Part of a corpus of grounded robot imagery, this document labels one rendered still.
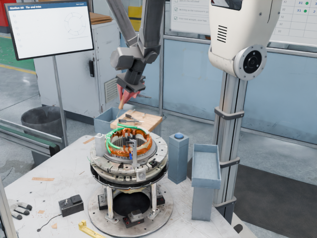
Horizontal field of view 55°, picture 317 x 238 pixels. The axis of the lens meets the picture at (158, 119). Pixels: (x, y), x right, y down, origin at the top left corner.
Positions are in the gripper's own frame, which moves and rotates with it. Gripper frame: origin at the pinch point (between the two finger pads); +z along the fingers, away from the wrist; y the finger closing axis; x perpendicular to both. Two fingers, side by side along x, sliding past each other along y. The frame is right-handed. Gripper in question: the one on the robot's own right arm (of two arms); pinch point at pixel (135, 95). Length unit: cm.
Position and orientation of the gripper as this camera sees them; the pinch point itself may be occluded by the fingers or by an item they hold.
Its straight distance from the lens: 153.8
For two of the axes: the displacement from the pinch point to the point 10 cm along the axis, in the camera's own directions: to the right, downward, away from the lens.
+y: -4.2, 4.1, -8.1
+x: 9.1, 2.0, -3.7
